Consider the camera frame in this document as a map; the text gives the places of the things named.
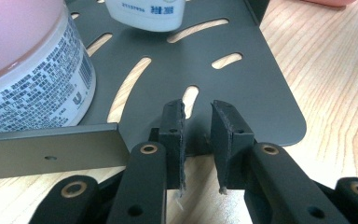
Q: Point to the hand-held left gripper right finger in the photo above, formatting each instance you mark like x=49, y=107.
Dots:
x=230, y=146

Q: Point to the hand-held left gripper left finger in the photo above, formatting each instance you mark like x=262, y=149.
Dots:
x=174, y=146

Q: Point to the dark grey corner shelf rack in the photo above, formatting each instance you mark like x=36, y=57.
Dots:
x=248, y=81

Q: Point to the white lotion bottle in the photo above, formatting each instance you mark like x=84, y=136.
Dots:
x=146, y=15

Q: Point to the pink lidded cream tub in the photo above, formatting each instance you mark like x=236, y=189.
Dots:
x=28, y=62

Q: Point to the pink object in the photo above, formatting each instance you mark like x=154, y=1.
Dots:
x=329, y=2

